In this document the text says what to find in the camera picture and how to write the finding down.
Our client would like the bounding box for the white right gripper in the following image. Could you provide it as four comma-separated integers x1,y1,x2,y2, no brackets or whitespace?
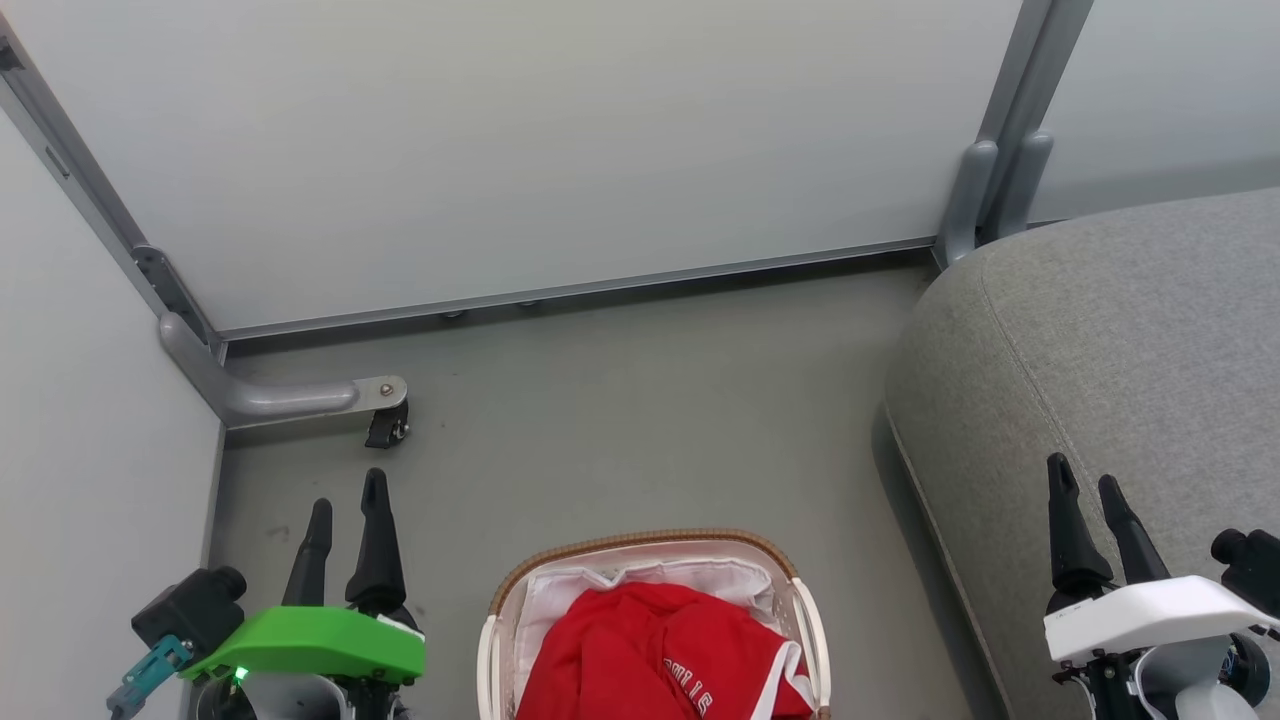
1044,453,1280,664

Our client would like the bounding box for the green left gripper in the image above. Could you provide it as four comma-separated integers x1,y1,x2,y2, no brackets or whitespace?
180,468,427,687

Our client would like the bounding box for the red and white jersey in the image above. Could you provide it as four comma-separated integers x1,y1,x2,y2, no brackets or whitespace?
515,582,813,720

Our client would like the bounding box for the grey fabric sofa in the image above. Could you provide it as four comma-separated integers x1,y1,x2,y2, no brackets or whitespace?
884,188,1280,720

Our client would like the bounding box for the black caster wheel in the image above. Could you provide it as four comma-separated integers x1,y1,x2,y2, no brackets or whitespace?
365,400,411,450

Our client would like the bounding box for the grey metal partition foot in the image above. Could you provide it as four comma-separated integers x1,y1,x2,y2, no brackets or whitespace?
158,312,409,429

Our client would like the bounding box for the woven brown laundry basket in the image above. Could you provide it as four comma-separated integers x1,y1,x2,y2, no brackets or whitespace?
477,529,833,720

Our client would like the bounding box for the teal left camera connector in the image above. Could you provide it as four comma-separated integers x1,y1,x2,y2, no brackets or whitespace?
108,635,193,720

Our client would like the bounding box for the grey partition base rail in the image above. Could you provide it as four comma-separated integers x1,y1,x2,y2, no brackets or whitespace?
215,237,941,343

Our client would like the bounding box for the grey partition post with brackets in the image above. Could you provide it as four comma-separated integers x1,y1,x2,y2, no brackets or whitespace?
933,0,1096,271

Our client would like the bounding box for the grey slanted partition post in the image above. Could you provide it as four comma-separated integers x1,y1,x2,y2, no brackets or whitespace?
0,20,226,361

